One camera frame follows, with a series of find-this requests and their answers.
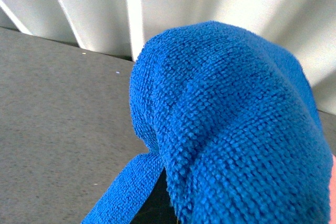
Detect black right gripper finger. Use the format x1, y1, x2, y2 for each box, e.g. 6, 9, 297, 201
131, 169, 180, 224

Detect blue microfiber cloth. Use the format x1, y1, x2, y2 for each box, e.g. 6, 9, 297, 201
83, 21, 333, 223

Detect pink box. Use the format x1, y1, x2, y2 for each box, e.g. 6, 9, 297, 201
329, 155, 336, 224

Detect white pleated curtain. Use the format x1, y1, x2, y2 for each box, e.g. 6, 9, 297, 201
1, 0, 335, 114

